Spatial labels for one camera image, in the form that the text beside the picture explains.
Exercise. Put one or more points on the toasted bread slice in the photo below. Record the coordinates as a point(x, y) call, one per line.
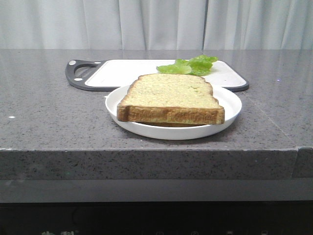
point(171, 98)

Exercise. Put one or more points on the green lettuce leaf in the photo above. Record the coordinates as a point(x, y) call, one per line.
point(199, 66)

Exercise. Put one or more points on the bottom bread slice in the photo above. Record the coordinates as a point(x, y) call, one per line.
point(164, 124)

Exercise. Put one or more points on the white round plate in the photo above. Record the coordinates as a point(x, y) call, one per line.
point(230, 101)

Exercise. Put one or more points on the white curtain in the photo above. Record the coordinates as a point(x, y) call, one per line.
point(156, 24)

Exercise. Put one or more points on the dark appliance front panel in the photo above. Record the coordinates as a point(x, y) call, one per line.
point(157, 218)

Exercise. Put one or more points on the white cutting board grey handle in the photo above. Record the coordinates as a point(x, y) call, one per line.
point(112, 74)

